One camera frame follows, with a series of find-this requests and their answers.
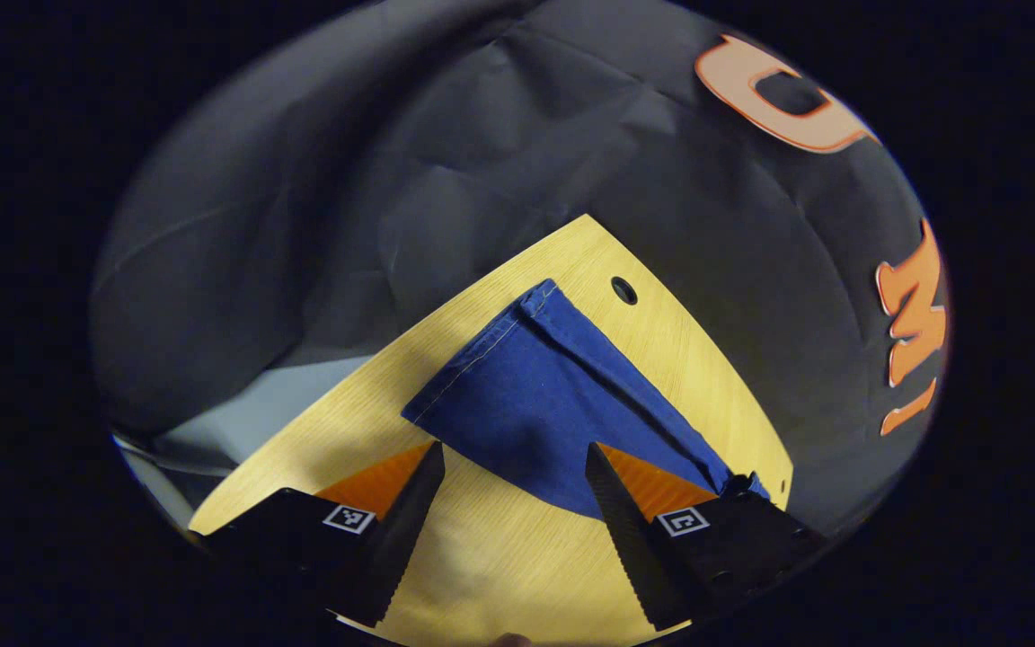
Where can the blue jeans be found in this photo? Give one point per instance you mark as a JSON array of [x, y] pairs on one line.
[[535, 404]]

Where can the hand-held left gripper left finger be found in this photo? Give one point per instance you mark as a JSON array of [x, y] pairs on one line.
[[396, 548]]

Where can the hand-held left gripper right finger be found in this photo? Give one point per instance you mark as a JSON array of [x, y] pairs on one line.
[[639, 557]]

